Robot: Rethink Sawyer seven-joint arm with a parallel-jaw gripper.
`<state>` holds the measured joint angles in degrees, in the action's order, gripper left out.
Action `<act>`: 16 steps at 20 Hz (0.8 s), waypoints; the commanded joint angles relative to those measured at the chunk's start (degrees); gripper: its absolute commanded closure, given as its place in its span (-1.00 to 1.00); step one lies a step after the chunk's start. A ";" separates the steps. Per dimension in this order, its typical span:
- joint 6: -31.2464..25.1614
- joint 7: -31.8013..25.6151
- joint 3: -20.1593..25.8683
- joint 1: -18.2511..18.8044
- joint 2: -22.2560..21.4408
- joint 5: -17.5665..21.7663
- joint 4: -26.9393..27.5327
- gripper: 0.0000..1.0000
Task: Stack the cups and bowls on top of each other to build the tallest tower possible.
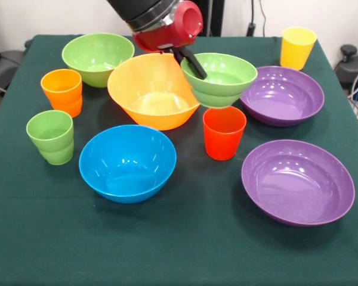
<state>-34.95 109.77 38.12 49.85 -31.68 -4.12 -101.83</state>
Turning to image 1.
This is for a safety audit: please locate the small green bowl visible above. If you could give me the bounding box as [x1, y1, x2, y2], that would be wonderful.
[180, 52, 258, 110]

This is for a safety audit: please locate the green cup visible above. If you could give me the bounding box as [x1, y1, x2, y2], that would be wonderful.
[26, 110, 75, 166]

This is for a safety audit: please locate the purple bowl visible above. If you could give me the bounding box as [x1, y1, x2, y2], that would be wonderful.
[240, 66, 325, 128]
[241, 139, 356, 228]

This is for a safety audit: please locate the large orange bowl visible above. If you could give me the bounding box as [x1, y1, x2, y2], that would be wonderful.
[107, 52, 201, 131]

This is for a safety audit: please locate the black cable with plug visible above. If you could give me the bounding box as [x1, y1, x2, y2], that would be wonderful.
[246, 0, 268, 37]

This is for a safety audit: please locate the red cup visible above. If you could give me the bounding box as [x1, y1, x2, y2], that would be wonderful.
[202, 106, 247, 161]

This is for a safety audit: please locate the yellow cup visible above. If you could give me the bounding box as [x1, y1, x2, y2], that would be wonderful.
[279, 26, 318, 72]

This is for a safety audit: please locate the dark green tablecloth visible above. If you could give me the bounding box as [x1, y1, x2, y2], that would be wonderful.
[0, 35, 358, 286]

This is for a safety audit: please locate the large green bowl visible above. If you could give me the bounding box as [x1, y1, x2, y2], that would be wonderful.
[61, 32, 135, 89]

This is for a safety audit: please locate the blue bowl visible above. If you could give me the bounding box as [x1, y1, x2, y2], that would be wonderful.
[78, 125, 177, 204]

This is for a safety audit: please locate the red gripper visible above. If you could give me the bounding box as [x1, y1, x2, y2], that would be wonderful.
[132, 0, 208, 80]

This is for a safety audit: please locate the orange cup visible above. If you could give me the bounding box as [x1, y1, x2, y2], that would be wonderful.
[40, 69, 84, 119]

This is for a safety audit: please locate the grey black machine base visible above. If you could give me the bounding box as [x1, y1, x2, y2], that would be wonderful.
[334, 44, 358, 90]
[0, 20, 29, 96]

